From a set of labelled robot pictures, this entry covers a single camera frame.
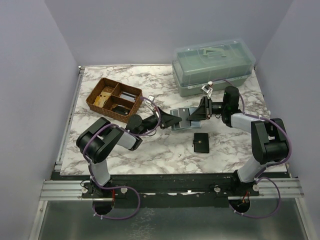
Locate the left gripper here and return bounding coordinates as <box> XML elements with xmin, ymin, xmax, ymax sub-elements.
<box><xmin>137</xmin><ymin>106</ymin><xmax>182</xmax><ymax>137</ymax></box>

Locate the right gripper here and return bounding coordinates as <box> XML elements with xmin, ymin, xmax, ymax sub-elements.
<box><xmin>187</xmin><ymin>96</ymin><xmax>227</xmax><ymax>122</ymax></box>

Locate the green card holder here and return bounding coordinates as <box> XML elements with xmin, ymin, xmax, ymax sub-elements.
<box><xmin>170</xmin><ymin>107</ymin><xmax>202</xmax><ymax>131</ymax></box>

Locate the dark card pocket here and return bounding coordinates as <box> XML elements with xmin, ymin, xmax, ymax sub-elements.
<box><xmin>178</xmin><ymin>108</ymin><xmax>191</xmax><ymax>128</ymax></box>

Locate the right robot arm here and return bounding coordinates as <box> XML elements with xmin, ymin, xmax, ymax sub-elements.
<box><xmin>188</xmin><ymin>82</ymin><xmax>292</xmax><ymax>196</ymax></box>

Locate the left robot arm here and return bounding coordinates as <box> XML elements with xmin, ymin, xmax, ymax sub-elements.
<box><xmin>76</xmin><ymin>110</ymin><xmax>182</xmax><ymax>198</ymax></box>

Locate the black card holder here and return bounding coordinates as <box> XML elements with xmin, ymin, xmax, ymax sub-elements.
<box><xmin>193</xmin><ymin>132</ymin><xmax>210</xmax><ymax>154</ymax></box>

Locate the translucent green storage box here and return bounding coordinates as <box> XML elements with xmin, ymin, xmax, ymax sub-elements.
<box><xmin>171</xmin><ymin>39</ymin><xmax>256</xmax><ymax>97</ymax></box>

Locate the woven brown basket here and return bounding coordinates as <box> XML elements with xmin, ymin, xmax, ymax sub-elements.
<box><xmin>85</xmin><ymin>77</ymin><xmax>143</xmax><ymax>123</ymax></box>

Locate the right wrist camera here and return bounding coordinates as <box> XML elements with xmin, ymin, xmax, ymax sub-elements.
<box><xmin>201</xmin><ymin>81</ymin><xmax>213</xmax><ymax>99</ymax></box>

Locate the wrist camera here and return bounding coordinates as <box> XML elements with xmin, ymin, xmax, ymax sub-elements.
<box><xmin>145</xmin><ymin>95</ymin><xmax>158</xmax><ymax>112</ymax></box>
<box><xmin>201</xmin><ymin>81</ymin><xmax>213</xmax><ymax>99</ymax></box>

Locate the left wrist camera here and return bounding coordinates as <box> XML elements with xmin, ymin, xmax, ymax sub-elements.
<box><xmin>145</xmin><ymin>95</ymin><xmax>158</xmax><ymax>112</ymax></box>

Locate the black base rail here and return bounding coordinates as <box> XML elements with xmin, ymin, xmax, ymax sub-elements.
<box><xmin>40</xmin><ymin>172</ymin><xmax>300</xmax><ymax>212</ymax></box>

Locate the aluminium frame rail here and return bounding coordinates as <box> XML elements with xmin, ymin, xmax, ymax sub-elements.
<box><xmin>53</xmin><ymin>66</ymin><xmax>86</xmax><ymax>172</ymax></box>

